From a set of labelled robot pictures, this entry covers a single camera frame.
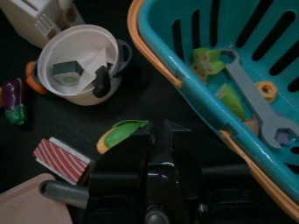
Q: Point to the green toy leaf piece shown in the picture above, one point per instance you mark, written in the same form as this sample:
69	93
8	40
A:
230	100

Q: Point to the grey toy wrench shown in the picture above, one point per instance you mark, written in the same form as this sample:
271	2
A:
252	93

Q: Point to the orange toy vegetable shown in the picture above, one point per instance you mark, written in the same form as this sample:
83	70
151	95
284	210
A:
32	83

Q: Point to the red white striped toy block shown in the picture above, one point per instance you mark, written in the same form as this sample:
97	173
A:
61	160

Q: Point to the orange toy nut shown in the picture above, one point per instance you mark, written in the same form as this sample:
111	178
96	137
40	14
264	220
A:
266	91

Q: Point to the purple toy eggplant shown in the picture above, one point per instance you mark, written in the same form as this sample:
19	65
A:
13	99

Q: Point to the cream toy knife block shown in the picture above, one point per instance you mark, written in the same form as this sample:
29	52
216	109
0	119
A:
27	22

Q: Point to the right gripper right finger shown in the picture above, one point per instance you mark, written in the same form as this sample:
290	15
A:
187	163

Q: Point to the grey green toy cube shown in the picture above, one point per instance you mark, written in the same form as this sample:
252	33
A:
67	73

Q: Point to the white triangular toy piece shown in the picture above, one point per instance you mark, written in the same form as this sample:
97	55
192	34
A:
93	59

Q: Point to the teal plastic toy basket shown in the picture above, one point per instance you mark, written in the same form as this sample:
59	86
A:
201	99

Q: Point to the pink plastic tray plate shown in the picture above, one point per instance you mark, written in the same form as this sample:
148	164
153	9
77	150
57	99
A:
27	201

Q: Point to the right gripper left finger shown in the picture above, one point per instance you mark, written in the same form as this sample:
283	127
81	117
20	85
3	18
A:
120	175

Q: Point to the yellow green toy corn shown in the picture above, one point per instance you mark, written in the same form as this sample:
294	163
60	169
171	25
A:
119	134

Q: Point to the green star fruit slice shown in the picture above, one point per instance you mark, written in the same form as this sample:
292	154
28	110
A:
207	62

